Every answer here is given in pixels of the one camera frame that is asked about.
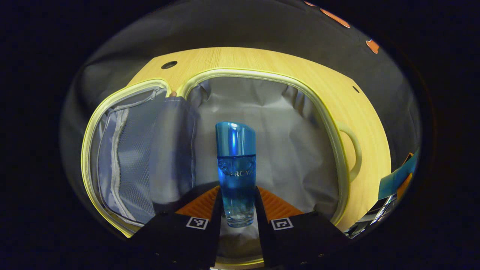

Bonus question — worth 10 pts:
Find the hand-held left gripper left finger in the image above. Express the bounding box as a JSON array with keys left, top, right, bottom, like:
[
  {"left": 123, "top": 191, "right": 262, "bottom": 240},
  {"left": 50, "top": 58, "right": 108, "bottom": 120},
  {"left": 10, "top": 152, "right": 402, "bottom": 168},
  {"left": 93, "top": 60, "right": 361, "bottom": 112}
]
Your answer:
[{"left": 129, "top": 186, "right": 224, "bottom": 270}]

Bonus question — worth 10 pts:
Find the blue glass bottle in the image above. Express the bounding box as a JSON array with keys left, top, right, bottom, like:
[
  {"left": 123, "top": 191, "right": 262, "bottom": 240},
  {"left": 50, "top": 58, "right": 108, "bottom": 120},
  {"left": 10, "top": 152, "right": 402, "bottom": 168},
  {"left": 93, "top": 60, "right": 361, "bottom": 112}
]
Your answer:
[{"left": 215, "top": 121, "right": 257, "bottom": 228}]

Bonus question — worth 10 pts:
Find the blue squeeze tube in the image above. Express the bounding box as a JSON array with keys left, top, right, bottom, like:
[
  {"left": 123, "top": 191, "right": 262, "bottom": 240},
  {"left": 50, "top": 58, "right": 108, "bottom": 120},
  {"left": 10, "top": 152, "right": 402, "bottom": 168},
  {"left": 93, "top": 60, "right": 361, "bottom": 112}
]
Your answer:
[{"left": 378, "top": 149, "right": 420, "bottom": 200}]

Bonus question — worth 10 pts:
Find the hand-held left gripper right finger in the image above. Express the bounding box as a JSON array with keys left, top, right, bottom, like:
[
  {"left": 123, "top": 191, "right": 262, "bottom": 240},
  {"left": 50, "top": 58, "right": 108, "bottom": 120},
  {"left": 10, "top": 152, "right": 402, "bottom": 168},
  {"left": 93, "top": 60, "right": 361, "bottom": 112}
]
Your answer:
[{"left": 255, "top": 186, "right": 351, "bottom": 270}]

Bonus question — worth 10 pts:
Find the black backdrop cloth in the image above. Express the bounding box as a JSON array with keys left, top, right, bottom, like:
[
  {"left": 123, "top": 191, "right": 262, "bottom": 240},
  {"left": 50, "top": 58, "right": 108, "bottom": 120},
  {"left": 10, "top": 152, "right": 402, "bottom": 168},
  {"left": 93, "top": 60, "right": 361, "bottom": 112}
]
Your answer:
[{"left": 60, "top": 0, "right": 422, "bottom": 195}]

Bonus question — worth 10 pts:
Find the pale yellow suitcase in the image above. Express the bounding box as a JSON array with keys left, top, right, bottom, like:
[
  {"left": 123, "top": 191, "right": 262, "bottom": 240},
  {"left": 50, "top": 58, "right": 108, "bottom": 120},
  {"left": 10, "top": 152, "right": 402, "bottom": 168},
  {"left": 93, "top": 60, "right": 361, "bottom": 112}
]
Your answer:
[{"left": 81, "top": 67, "right": 363, "bottom": 269}]

